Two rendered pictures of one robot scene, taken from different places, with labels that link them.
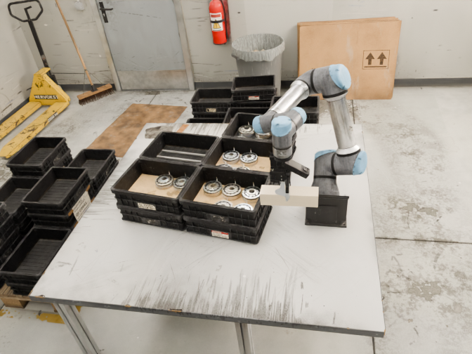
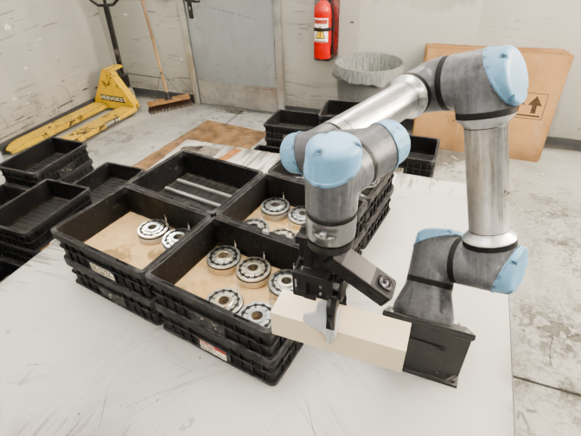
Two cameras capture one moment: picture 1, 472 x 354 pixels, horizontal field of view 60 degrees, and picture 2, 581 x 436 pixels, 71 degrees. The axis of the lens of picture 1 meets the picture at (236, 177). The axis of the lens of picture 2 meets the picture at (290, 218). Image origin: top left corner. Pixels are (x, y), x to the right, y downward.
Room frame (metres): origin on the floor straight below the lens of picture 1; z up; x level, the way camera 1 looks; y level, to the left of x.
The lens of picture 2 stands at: (0.84, -0.20, 1.68)
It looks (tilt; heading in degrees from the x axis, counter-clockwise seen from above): 37 degrees down; 8
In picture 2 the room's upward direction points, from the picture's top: 2 degrees counter-clockwise
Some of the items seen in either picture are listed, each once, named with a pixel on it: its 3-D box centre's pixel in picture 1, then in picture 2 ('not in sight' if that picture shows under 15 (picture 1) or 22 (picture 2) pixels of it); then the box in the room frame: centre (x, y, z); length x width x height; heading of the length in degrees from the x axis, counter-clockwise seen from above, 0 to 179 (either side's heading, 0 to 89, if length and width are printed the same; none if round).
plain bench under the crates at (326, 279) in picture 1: (233, 235); (264, 332); (1.84, 0.06, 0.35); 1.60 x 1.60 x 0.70; 75
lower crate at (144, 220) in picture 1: (162, 201); (144, 263); (1.77, 0.42, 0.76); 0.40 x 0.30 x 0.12; 67
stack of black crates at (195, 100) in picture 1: (215, 110); (296, 140); (3.61, 0.12, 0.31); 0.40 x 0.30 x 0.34; 75
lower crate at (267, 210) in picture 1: (229, 211); (243, 307); (1.61, 0.06, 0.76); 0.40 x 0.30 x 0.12; 67
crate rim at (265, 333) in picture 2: (225, 188); (237, 268); (1.61, 0.06, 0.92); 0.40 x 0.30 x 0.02; 67
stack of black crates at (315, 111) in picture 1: (295, 127); (397, 178); (3.03, -0.56, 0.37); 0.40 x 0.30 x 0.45; 75
